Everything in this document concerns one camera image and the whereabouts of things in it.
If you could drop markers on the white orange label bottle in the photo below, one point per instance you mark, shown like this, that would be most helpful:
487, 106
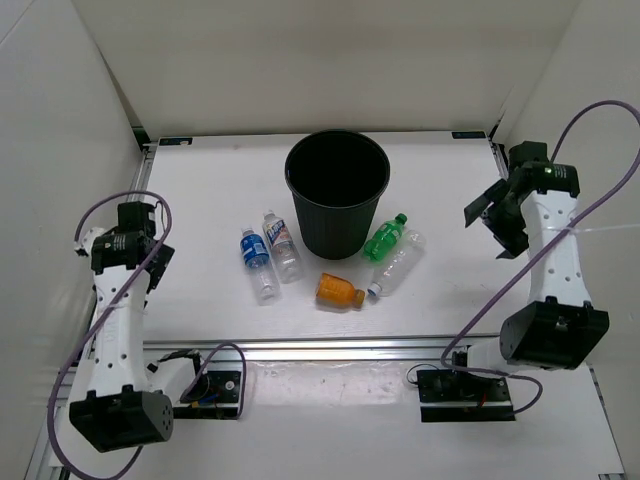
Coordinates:
285, 256

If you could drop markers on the aluminium left side rail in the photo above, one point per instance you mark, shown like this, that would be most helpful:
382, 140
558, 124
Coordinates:
147, 147

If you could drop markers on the blue label water bottle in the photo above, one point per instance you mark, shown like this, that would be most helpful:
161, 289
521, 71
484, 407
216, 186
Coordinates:
258, 266

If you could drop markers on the black plastic waste bin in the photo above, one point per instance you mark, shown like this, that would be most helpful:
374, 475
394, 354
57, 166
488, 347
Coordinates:
336, 178

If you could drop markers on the green soda bottle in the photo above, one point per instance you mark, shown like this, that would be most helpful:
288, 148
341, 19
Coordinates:
385, 238

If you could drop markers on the orange juice bottle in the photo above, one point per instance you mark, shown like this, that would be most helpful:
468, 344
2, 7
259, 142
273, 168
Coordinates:
338, 292

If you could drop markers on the aluminium right side rail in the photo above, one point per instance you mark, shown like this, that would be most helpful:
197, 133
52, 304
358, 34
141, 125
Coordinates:
499, 156

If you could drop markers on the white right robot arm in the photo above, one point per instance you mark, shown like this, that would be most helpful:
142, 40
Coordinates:
529, 212

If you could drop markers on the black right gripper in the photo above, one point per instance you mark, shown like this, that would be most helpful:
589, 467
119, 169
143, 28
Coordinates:
514, 240

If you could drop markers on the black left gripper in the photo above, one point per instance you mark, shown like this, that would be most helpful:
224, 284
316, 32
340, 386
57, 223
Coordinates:
165, 256

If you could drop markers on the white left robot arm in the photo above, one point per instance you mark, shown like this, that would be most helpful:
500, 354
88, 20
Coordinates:
129, 403

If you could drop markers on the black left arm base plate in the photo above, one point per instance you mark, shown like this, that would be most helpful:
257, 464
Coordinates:
216, 397

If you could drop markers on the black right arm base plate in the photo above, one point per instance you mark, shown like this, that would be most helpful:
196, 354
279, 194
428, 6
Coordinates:
448, 396

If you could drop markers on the aluminium front table rail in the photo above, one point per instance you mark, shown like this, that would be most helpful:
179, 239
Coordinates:
412, 348

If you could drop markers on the clear unlabelled plastic bottle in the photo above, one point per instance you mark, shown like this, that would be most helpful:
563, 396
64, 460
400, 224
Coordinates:
398, 264

